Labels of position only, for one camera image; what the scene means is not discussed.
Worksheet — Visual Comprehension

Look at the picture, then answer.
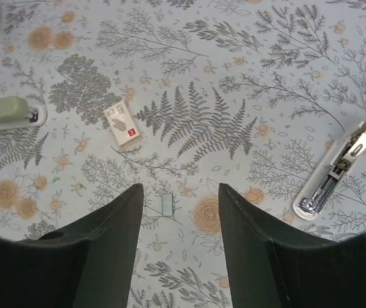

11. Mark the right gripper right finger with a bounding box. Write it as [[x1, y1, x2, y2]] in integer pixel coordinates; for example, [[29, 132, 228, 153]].
[[219, 184, 366, 307]]

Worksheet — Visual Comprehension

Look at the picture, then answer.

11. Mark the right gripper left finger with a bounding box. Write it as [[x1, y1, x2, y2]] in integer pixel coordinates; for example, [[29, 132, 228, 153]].
[[0, 184, 144, 307]]

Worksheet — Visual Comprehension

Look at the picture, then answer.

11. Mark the small staple strip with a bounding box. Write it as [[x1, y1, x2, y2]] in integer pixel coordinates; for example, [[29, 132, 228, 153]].
[[162, 194, 174, 216]]

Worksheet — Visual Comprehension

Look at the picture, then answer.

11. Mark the green stapler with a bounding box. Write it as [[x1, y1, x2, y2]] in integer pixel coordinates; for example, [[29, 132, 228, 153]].
[[0, 96, 47, 130]]

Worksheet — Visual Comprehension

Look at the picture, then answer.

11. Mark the small staple box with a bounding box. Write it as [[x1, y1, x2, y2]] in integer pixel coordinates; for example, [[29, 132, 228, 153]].
[[104, 101, 142, 148]]

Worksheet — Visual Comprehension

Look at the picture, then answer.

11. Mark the floral table mat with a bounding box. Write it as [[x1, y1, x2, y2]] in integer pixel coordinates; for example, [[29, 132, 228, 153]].
[[0, 1, 366, 307]]

